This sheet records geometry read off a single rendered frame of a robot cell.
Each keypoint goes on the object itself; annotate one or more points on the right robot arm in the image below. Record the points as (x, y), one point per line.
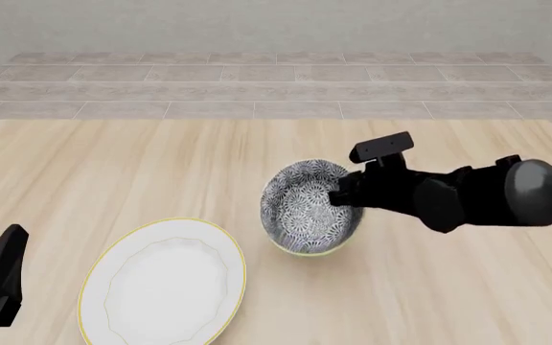
(496, 197)

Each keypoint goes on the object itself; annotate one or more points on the black white patterned bowl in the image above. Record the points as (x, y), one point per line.
(300, 215)

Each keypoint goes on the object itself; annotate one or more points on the white plate with yellow rim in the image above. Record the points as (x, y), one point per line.
(170, 284)

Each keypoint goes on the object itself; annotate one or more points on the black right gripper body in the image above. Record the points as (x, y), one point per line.
(388, 190)

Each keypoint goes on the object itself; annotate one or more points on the small flat plate on stalk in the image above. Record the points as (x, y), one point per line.
(381, 145)

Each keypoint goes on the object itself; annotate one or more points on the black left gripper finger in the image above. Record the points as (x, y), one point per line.
(3, 258)

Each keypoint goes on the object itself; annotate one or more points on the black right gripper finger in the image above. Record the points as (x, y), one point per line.
(348, 190)

